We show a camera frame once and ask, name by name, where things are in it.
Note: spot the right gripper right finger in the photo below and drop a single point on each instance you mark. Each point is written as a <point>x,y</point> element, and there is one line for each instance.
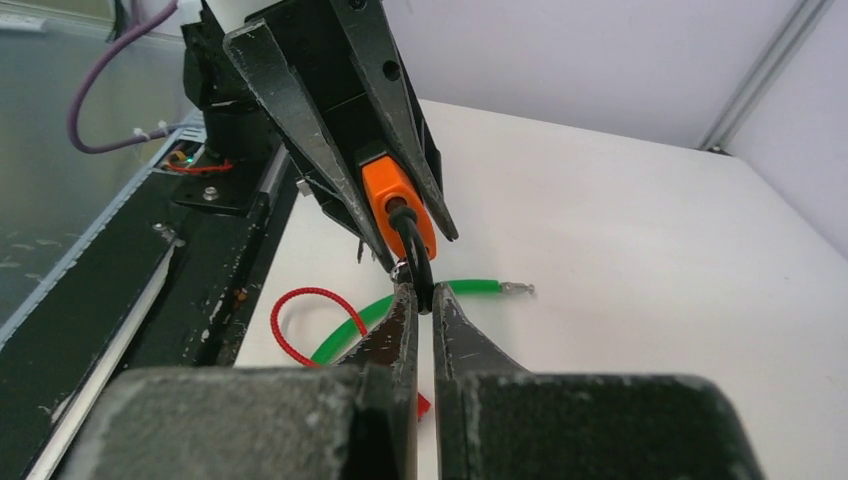
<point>497,420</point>

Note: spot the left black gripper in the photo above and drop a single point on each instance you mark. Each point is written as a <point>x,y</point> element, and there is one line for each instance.
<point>330,77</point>

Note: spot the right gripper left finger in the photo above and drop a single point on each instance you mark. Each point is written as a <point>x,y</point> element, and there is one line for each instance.
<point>353,420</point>

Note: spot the red cable lock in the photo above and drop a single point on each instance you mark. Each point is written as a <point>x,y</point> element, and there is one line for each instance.
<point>315,326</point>

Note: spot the orange padlock with keys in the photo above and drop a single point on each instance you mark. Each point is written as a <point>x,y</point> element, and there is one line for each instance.
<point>403,222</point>

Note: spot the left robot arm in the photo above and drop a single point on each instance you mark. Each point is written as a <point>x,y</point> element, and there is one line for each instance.
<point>237,127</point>

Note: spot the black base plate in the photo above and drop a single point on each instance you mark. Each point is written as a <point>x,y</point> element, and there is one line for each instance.
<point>167,277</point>

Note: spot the right aluminium corner post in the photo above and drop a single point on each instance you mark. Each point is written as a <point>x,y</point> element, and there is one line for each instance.
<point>784,44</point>

